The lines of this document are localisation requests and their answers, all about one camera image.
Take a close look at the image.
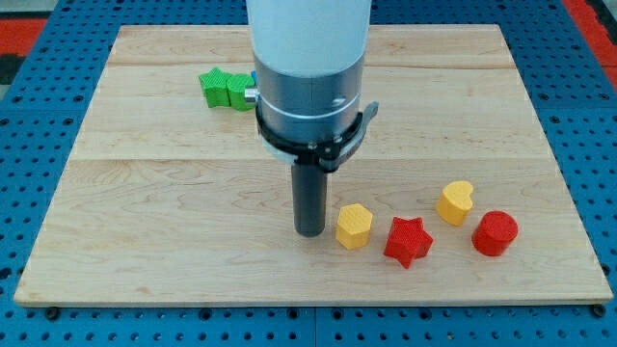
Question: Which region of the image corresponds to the yellow hexagon block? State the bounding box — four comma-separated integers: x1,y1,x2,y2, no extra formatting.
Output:
335,203,373,250

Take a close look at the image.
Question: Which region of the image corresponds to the red cylinder block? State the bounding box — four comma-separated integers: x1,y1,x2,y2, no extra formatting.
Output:
471,210,519,256

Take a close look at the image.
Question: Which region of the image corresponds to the black clamp ring mount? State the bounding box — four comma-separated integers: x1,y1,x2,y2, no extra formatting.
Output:
255,101,379,174

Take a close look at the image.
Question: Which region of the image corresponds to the green rounded block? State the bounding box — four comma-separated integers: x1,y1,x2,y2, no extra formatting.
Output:
227,73,255,111

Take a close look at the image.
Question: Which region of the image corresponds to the red star block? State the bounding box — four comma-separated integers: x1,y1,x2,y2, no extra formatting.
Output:
384,217,434,269

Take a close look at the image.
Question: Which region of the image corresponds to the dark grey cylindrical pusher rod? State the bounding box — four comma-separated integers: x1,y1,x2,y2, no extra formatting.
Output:
291,164,328,237

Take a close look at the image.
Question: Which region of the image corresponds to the green star block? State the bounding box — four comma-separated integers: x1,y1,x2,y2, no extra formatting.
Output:
198,67,232,108

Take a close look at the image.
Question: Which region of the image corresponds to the yellow heart block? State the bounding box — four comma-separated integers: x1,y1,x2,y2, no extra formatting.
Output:
435,180,474,227

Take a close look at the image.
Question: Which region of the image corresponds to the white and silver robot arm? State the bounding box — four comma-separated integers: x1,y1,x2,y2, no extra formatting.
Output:
245,0,379,237

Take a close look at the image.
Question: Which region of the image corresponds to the light wooden board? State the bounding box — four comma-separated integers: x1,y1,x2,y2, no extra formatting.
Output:
14,25,613,307

